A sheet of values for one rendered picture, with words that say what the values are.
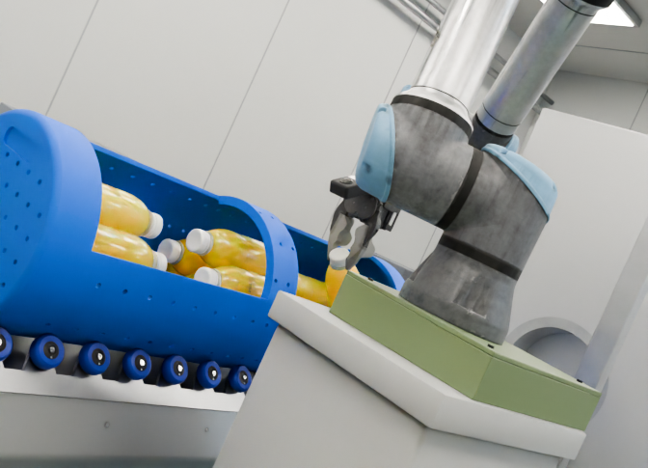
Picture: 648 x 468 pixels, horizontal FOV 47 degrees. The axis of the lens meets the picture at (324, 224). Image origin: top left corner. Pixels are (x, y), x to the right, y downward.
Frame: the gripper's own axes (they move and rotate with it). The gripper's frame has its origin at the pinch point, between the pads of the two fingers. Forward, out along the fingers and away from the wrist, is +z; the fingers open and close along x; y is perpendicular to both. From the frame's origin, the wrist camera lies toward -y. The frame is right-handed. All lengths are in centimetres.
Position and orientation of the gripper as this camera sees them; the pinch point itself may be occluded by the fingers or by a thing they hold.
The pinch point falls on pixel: (338, 258)
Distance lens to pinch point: 141.3
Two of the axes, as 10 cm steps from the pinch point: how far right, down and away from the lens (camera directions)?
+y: 5.7, 2.5, 7.8
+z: -4.2, 9.1, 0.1
